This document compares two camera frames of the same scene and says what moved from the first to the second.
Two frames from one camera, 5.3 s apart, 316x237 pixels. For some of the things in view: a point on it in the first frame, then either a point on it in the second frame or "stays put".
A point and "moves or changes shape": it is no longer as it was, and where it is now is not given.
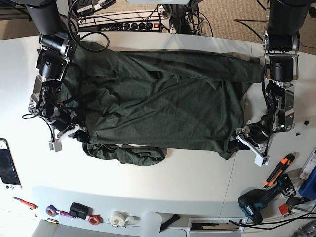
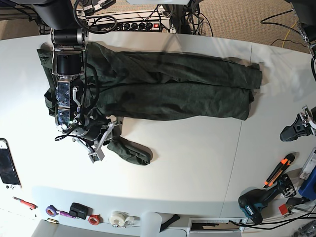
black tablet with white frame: (9, 177) stays put
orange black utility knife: (285, 163) stays put
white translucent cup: (150, 224) stays put
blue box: (308, 189) stays put
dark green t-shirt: (131, 106) moves or changes shape
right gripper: (257, 136) to (304, 124)
